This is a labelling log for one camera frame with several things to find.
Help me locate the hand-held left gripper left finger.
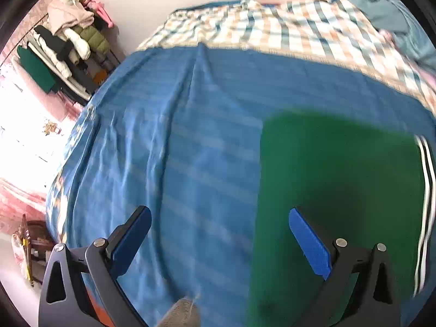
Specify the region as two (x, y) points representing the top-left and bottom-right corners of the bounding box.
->
(38, 206), (152, 327)

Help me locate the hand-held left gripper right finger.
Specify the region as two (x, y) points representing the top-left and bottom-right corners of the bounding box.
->
(288, 207), (401, 327)

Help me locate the green varsity jacket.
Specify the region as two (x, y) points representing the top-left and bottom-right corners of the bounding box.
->
(247, 109), (436, 327)

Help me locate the rack of hanging clothes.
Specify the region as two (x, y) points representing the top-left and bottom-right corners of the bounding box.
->
(17, 0), (121, 107)

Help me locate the wooden furniture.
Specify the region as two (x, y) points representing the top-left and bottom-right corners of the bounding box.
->
(19, 214), (58, 285)

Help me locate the blue striped bed sheet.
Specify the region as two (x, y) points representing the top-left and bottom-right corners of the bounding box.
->
(46, 46), (436, 327)

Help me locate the white plastic bag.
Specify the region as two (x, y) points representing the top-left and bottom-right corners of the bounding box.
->
(11, 233), (28, 274)

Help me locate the pink curtain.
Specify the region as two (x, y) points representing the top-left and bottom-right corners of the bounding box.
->
(0, 0), (89, 222)

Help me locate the plaid bed sheet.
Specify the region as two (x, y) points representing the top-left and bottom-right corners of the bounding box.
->
(136, 0), (436, 110)

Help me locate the light blue quilt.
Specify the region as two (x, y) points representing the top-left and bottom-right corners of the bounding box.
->
(335, 0), (436, 75)

